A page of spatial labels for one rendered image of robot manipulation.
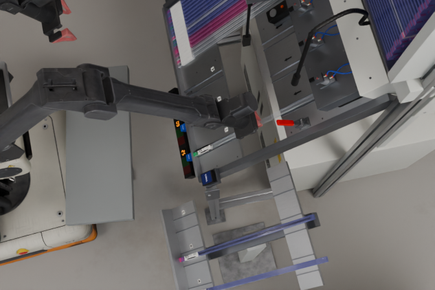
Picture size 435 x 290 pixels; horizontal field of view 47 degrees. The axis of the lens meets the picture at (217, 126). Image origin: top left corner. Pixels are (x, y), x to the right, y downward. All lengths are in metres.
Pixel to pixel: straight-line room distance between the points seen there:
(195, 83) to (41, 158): 0.86
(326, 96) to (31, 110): 0.72
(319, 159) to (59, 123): 1.16
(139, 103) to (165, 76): 1.50
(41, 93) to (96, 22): 1.82
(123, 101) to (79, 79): 0.11
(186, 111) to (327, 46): 0.41
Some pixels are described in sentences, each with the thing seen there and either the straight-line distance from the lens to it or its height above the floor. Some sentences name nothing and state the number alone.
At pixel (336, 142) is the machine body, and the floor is 0.62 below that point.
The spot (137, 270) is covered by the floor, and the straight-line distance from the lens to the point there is 2.41.
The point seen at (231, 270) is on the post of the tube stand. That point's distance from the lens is 2.37.
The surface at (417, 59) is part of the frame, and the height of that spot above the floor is 1.50.
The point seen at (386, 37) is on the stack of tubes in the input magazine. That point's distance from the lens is 1.13.
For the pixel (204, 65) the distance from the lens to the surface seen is 1.73.
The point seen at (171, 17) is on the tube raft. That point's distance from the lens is 1.90.
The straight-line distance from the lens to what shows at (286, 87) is 1.49.
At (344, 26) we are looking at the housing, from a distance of 1.32.
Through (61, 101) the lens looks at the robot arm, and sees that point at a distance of 1.01.
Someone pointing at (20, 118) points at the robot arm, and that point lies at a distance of 1.09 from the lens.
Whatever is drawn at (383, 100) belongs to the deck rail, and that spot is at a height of 1.21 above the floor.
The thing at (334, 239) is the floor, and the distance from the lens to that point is 2.44.
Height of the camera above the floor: 2.38
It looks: 72 degrees down
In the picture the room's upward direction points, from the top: 3 degrees counter-clockwise
